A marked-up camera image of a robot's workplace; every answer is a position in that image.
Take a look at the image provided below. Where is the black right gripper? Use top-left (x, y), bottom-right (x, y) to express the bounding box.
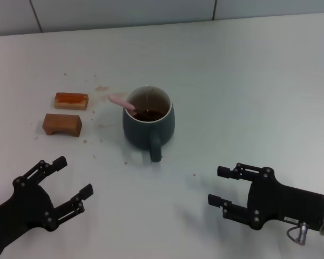
top-left (207, 162), bottom-right (324, 231)

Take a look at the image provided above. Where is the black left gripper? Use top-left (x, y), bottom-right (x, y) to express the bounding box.
top-left (0, 155), bottom-right (94, 256)

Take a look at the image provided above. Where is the pink handled metal spoon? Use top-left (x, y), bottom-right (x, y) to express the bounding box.
top-left (109, 93), bottom-right (146, 114)

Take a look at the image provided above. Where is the grey ceramic cup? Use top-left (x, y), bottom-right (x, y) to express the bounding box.
top-left (122, 85), bottom-right (176, 163)

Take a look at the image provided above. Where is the right wrist cable connector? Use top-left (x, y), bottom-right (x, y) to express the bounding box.
top-left (286, 222), bottom-right (310, 246)

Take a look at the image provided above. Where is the dark coffee liquid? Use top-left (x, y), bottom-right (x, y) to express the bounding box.
top-left (132, 109), bottom-right (165, 122)

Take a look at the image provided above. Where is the brown arched wooden block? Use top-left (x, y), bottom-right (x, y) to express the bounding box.
top-left (42, 113), bottom-right (83, 138)

